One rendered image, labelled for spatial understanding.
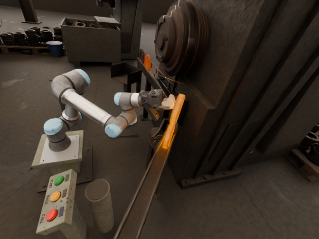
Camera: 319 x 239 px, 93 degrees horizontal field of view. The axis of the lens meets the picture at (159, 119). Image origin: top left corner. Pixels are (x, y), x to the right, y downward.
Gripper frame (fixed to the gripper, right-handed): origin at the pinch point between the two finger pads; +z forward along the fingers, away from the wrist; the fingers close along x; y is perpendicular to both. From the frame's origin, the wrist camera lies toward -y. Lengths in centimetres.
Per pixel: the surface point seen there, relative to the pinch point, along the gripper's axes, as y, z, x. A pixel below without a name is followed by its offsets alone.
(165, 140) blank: -17.9, -5.9, -7.2
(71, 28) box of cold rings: 36, -229, 183
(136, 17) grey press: 40, -155, 301
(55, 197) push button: -21, -44, -48
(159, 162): -27.0, -8.1, -15.7
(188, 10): 39, -1, 37
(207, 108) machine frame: -9.6, 13.8, 15.6
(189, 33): 28.6, 0.7, 30.9
